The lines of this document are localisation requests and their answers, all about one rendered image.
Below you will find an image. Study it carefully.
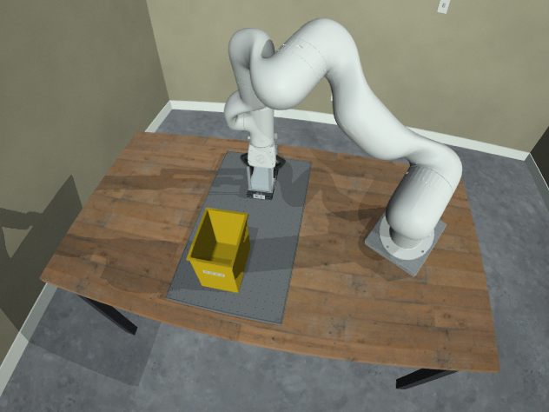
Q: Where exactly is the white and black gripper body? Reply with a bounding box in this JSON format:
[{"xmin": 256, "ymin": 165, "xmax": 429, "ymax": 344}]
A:
[{"xmin": 248, "ymin": 141, "xmax": 277, "ymax": 168}]

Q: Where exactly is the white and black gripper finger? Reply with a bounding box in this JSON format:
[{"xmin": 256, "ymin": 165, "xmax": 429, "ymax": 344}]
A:
[
  {"xmin": 273, "ymin": 155, "xmax": 286, "ymax": 178},
  {"xmin": 241, "ymin": 153, "xmax": 254, "ymax": 176}
]

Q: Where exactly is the yellow plastics bin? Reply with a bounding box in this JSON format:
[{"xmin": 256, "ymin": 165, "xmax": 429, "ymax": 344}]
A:
[{"xmin": 187, "ymin": 209, "xmax": 250, "ymax": 293}]

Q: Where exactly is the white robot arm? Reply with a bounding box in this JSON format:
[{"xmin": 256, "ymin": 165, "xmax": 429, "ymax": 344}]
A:
[{"xmin": 224, "ymin": 18, "xmax": 462, "ymax": 260}]

